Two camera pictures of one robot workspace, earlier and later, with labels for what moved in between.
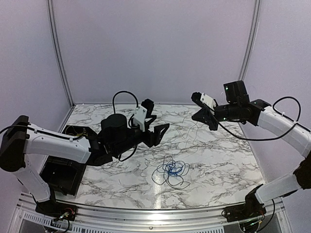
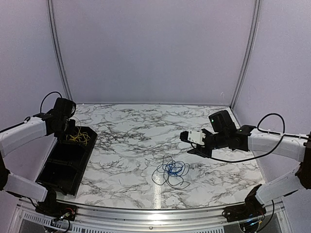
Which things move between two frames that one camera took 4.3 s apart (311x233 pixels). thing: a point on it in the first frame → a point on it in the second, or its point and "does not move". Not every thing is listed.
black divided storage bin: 65,175 does not move
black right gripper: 204,116 → 199,152
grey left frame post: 52,23 does not move
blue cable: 173,169 does not move
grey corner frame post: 253,34 does not move
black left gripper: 154,138 → 70,130
